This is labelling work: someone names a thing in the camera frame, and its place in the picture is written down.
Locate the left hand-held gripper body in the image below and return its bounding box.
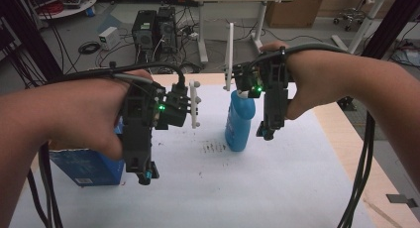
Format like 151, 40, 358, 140
120, 78, 202, 174

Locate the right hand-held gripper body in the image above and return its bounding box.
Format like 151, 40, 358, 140
224, 22, 292, 131

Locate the blue spray bottle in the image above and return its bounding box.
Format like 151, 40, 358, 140
224, 89, 258, 153

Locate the blue cardboard box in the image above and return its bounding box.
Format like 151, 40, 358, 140
49, 117, 127, 188

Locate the person's right hand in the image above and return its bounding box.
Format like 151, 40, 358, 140
259, 40, 352, 121

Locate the person's left hand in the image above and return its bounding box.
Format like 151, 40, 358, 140
43, 68, 155, 162

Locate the white paper sheet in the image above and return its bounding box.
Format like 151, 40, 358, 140
8, 82, 377, 228

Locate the brown cardboard box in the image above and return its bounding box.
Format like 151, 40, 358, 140
264, 0, 327, 29

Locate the small white box device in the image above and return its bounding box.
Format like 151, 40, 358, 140
97, 26, 122, 52

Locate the black computer tower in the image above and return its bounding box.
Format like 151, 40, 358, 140
131, 9, 158, 64
155, 6, 180, 56

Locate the white power strip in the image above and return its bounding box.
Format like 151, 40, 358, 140
179, 24, 200, 42

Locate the office chair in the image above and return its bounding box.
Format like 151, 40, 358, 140
332, 0, 380, 33

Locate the white stand leg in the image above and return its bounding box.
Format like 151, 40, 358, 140
331, 0, 393, 55

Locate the round white table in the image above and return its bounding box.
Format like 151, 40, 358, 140
32, 0, 99, 22

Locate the grey tape piece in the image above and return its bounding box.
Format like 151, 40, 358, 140
385, 193, 419, 209

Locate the grey left gripper cable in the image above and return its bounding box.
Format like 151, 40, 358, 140
111, 72, 156, 87

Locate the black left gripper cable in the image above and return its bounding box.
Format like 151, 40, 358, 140
46, 60, 188, 91

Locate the coiled black cable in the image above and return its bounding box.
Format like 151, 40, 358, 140
77, 41, 101, 56

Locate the black hanging cable bundle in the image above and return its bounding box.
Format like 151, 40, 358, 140
336, 109, 376, 228
27, 141, 64, 228

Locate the black frame post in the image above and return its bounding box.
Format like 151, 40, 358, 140
361, 0, 420, 59
0, 0, 64, 85

